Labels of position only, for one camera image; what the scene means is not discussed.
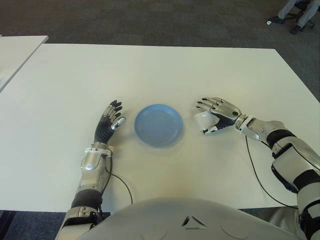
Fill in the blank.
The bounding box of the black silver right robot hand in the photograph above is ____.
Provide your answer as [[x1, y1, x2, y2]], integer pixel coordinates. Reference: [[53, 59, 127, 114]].
[[195, 96, 243, 137]]

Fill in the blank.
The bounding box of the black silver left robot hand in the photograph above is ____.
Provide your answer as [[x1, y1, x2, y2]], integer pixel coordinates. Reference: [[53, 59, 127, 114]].
[[93, 100, 127, 145]]

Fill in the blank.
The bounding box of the white charger block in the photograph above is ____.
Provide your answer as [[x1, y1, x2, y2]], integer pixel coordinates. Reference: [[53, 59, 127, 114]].
[[193, 111, 220, 132]]

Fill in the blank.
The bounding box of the blue plastic plate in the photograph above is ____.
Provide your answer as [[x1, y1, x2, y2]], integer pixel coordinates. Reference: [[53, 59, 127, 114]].
[[134, 103, 185, 148]]

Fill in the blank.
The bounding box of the silver robot torso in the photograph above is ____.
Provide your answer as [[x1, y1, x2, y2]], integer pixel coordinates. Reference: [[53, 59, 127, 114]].
[[56, 196, 308, 240]]

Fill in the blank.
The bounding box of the black office chair base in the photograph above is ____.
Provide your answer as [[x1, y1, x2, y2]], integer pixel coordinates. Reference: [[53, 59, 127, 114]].
[[271, 0, 316, 28]]

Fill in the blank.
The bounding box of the white side table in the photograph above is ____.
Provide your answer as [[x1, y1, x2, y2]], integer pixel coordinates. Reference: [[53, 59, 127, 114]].
[[0, 34, 49, 92]]

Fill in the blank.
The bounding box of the seated person in grey trousers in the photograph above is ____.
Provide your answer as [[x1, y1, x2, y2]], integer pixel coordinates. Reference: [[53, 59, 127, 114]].
[[277, 0, 320, 35]]

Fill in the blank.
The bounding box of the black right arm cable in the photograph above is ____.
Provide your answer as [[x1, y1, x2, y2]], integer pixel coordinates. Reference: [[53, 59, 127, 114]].
[[244, 133, 300, 208]]

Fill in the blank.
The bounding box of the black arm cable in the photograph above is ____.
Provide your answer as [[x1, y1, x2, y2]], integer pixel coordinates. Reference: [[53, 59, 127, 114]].
[[244, 133, 300, 208], [98, 154, 134, 218]]

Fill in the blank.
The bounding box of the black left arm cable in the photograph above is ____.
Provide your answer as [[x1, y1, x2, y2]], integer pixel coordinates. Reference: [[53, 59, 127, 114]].
[[98, 154, 134, 218]]

